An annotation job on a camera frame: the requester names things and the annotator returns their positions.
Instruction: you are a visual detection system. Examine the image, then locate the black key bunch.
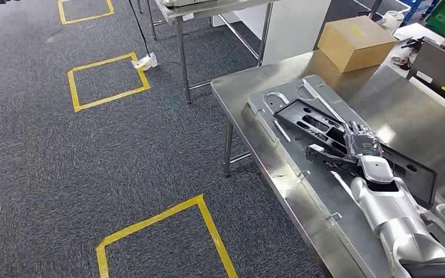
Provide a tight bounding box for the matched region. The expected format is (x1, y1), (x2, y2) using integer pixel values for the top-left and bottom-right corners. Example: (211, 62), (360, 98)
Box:
(391, 54), (414, 71)

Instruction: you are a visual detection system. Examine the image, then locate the crumpled white plastic bag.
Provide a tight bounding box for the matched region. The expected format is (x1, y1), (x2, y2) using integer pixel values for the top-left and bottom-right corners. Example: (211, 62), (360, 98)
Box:
(131, 52), (158, 72)

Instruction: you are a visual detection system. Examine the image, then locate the grey device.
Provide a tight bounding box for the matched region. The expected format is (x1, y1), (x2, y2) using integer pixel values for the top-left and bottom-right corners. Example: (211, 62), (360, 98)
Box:
(162, 0), (218, 9)

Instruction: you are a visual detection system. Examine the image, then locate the black plastic plate-holder part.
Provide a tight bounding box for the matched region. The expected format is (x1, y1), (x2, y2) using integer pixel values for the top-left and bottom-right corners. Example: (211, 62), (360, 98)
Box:
(273, 98), (437, 206)

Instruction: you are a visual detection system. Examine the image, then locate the grey laptop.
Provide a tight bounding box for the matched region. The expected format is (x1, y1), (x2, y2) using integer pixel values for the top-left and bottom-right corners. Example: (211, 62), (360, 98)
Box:
(406, 36), (445, 125)

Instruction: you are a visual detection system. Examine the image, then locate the black tool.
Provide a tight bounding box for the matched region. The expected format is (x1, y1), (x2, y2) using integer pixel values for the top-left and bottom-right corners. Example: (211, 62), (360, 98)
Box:
(400, 36), (426, 50)

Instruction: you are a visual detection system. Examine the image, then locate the metal fixture plate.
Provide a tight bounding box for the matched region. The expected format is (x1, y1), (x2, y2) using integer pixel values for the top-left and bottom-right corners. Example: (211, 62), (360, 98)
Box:
(247, 74), (445, 265)

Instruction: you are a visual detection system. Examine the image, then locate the white panel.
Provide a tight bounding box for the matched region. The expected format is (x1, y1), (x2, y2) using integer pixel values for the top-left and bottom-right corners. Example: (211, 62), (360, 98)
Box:
(211, 0), (333, 66)

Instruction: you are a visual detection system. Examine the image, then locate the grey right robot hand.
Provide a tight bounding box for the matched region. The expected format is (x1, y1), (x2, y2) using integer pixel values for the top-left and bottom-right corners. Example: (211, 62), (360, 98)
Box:
(343, 120), (384, 159)

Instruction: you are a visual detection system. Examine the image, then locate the white plastic jar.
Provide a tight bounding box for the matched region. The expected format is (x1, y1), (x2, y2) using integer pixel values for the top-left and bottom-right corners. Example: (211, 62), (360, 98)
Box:
(375, 10), (405, 36)

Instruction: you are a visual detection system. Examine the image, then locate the steel workbench table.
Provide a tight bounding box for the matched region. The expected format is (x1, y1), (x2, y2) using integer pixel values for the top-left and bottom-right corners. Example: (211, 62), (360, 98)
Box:
(211, 49), (445, 278)

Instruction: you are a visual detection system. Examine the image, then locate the hanging black cable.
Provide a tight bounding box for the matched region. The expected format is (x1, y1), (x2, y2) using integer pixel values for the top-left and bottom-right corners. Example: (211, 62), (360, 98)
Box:
(127, 0), (150, 58)

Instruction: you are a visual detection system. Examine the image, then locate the brown cardboard box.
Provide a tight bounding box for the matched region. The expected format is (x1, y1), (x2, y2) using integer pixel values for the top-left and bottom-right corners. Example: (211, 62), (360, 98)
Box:
(317, 15), (398, 74)

